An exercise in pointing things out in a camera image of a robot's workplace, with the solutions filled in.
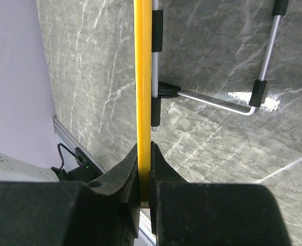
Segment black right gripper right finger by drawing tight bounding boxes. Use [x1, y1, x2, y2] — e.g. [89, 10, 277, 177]
[150, 143, 291, 245]

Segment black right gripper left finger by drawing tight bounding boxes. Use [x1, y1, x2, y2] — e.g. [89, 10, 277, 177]
[0, 147, 139, 245]

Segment yellow framed whiteboard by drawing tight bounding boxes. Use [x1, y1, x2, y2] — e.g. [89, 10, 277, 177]
[133, 1, 152, 209]

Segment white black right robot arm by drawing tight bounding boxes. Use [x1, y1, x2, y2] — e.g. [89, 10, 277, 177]
[0, 143, 291, 245]

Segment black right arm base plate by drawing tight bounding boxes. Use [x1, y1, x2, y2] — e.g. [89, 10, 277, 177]
[51, 143, 104, 183]

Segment metal wire whiteboard stand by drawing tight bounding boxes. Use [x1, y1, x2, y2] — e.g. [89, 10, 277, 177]
[150, 0, 290, 133]

